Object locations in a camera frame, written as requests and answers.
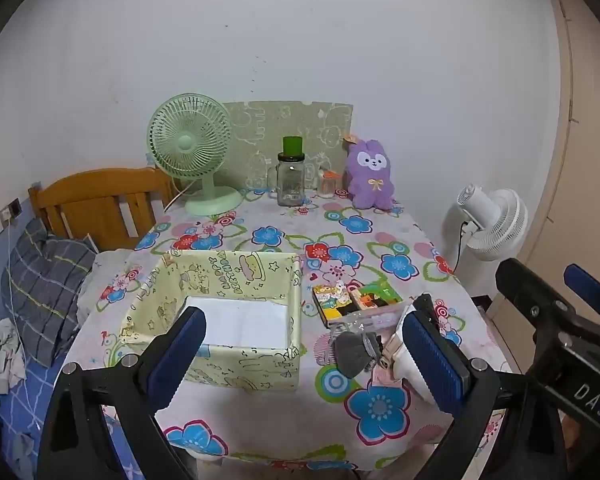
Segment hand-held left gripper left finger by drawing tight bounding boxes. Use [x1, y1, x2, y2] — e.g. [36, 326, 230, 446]
[36, 306, 207, 480]

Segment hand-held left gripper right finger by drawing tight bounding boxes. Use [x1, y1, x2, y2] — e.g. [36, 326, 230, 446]
[401, 309, 563, 480]

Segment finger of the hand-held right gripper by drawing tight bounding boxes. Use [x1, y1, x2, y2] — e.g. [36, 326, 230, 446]
[564, 263, 600, 322]
[495, 258, 587, 333]

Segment grey sock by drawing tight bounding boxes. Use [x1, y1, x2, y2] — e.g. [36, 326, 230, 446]
[330, 331, 383, 380]

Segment yellow fabric storage box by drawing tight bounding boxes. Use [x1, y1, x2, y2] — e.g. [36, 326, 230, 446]
[119, 249, 303, 392]

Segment yellow cartoon tissue pack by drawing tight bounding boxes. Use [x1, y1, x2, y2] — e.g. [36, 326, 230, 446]
[312, 282, 355, 322]

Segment white standing fan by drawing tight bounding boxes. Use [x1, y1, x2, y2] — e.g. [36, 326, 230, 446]
[442, 185, 529, 286]

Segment beige wardrobe door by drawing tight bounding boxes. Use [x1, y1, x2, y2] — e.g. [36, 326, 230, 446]
[522, 0, 600, 301]

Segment blue grid bedsheet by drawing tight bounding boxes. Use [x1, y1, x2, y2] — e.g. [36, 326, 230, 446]
[0, 355, 131, 480]

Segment grey plaid pillow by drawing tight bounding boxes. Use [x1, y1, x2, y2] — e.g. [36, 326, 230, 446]
[1, 218, 98, 367]

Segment white crumpled cloth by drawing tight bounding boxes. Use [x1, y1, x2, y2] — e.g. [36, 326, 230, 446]
[0, 319, 27, 395]

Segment purple plush bunny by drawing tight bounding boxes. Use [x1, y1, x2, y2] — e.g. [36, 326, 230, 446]
[341, 132, 397, 211]

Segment small jar with orange lid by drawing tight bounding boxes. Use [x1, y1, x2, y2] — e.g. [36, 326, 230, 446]
[316, 170, 341, 199]

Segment glass jar with green lid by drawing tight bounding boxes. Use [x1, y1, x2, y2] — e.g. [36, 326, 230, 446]
[267, 136, 315, 207]

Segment green desk fan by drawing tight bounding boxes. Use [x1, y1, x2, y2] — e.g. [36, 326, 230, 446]
[146, 93, 243, 217]

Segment green patterned board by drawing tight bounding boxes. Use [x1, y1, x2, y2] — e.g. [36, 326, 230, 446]
[222, 101, 355, 196]

